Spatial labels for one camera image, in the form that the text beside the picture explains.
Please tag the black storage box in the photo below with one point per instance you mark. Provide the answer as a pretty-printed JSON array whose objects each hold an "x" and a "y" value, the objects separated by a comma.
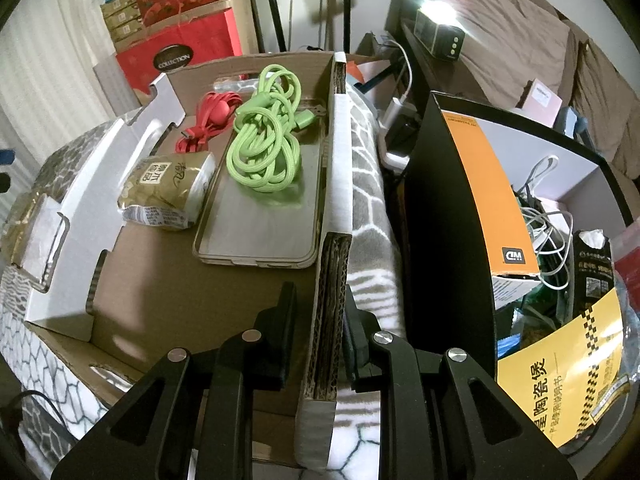
[{"x": 440, "y": 240}]

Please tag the gold tissue box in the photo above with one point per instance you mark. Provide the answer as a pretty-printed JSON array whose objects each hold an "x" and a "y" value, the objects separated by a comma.
[
  {"x": 123, "y": 20},
  {"x": 120, "y": 6},
  {"x": 126, "y": 34}
]

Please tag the small gold tissue pack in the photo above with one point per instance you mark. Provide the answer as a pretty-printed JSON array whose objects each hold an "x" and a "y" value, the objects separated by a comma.
[{"x": 165, "y": 185}]

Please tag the red packet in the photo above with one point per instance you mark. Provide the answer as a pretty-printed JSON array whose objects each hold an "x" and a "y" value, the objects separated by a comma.
[{"x": 627, "y": 262}]

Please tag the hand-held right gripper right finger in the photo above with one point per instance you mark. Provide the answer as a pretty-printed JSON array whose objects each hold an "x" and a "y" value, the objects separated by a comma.
[{"x": 357, "y": 345}]

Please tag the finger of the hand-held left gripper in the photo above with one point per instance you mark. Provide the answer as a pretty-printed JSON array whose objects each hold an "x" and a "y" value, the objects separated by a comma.
[{"x": 5, "y": 156}]

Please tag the yellow checkered booklet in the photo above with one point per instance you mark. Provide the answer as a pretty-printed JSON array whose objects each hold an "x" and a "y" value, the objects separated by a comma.
[{"x": 550, "y": 385}]

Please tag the clear phone case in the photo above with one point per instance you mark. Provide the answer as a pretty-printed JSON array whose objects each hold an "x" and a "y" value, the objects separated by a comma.
[{"x": 260, "y": 240}]

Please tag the gold tissue pack bundle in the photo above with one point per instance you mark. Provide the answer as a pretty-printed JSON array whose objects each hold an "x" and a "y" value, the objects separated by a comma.
[{"x": 20, "y": 220}]

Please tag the red chocolate gift bag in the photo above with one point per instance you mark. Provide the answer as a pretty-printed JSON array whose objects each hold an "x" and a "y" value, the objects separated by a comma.
[{"x": 200, "y": 40}]

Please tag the black printed packet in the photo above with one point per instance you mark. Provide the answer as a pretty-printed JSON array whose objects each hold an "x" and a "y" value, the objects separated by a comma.
[{"x": 590, "y": 280}]

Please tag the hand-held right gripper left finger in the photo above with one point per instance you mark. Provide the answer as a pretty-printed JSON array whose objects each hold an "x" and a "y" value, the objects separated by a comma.
[{"x": 282, "y": 340}]

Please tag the white curtain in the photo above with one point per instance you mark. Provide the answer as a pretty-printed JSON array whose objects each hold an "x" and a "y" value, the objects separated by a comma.
[{"x": 50, "y": 60}]

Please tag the white power adapter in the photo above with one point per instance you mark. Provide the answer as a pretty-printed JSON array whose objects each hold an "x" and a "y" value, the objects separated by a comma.
[{"x": 397, "y": 112}]

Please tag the orange product box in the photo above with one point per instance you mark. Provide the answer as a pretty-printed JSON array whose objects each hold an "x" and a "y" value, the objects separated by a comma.
[{"x": 485, "y": 185}]

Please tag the brown covered sofa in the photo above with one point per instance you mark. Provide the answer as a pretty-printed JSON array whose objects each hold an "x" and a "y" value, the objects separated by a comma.
[{"x": 500, "y": 25}]

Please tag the pink box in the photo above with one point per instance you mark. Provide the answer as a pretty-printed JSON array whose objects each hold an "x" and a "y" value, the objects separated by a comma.
[{"x": 542, "y": 102}]

